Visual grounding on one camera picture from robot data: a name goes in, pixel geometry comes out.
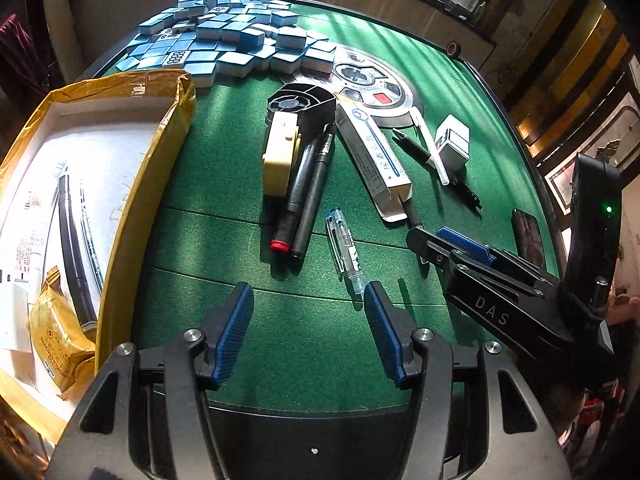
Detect small white square box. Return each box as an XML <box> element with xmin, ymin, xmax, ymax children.
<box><xmin>435</xmin><ymin>114</ymin><xmax>470</xmax><ymax>174</ymax></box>

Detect black smartphone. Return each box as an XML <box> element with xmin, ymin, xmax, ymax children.
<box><xmin>511</xmin><ymin>208</ymin><xmax>547</xmax><ymax>270</ymax></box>

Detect black tape roll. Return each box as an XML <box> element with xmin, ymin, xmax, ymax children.
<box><xmin>446</xmin><ymin>41</ymin><xmax>461</xmax><ymax>60</ymax></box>

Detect thick black marker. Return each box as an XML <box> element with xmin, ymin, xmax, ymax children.
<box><xmin>270</xmin><ymin>136</ymin><xmax>320</xmax><ymax>254</ymax></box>

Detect thin black pen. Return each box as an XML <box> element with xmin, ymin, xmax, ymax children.
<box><xmin>291</xmin><ymin>122</ymin><xmax>336</xmax><ymax>266</ymax></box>

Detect long white medicine carton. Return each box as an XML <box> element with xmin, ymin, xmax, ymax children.
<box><xmin>336</xmin><ymin>99</ymin><xmax>412</xmax><ymax>223</ymax></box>

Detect clear black gel pen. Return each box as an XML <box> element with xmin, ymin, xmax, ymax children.
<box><xmin>401</xmin><ymin>197</ymin><xmax>424</xmax><ymax>230</ymax></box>

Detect white plastic tube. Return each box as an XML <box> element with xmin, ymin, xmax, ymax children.
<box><xmin>409</xmin><ymin>106</ymin><xmax>449</xmax><ymax>186</ymax></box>

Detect black fan part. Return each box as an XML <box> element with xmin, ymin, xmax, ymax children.
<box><xmin>265</xmin><ymin>82</ymin><xmax>336</xmax><ymax>138</ymax></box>

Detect yellow tape measure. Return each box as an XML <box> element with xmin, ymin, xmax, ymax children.
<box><xmin>262</xmin><ymin>112</ymin><xmax>299</xmax><ymax>197</ymax></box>

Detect yellow snack packet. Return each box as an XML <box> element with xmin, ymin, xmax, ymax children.
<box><xmin>28</xmin><ymin>266</ymin><xmax>96</xmax><ymax>400</ymax></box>

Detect black slim pen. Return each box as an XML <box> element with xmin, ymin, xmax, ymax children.
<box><xmin>390</xmin><ymin>127</ymin><xmax>484</xmax><ymax>212</ymax></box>

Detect round table centre console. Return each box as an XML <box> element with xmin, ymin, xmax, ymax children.
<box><xmin>281</xmin><ymin>44</ymin><xmax>424</xmax><ymax>129</ymax></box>

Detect pile of blue mahjong tiles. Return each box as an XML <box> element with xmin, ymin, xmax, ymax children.
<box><xmin>114</xmin><ymin>0</ymin><xmax>337</xmax><ymax>87</ymax></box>

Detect black curved band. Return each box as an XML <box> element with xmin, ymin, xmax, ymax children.
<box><xmin>58</xmin><ymin>174</ymin><xmax>98</xmax><ymax>341</ymax></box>

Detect yellow cardboard box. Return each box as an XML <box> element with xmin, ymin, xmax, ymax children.
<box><xmin>1</xmin><ymin>68</ymin><xmax>196</xmax><ymax>443</ymax></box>

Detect framed wall picture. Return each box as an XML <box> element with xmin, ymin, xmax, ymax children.
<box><xmin>544</xmin><ymin>92</ymin><xmax>639</xmax><ymax>216</ymax></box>

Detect clear pen barrel blue cap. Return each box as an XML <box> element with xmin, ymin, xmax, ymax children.
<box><xmin>326</xmin><ymin>207</ymin><xmax>367</xmax><ymax>297</ymax></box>

